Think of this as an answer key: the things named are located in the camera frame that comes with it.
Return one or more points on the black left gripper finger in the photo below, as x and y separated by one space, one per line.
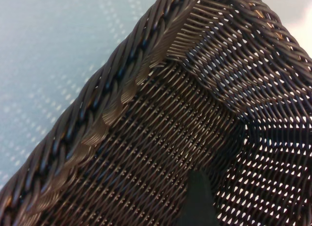
200 201

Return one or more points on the dark brown wicker basket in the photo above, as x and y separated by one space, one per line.
170 109

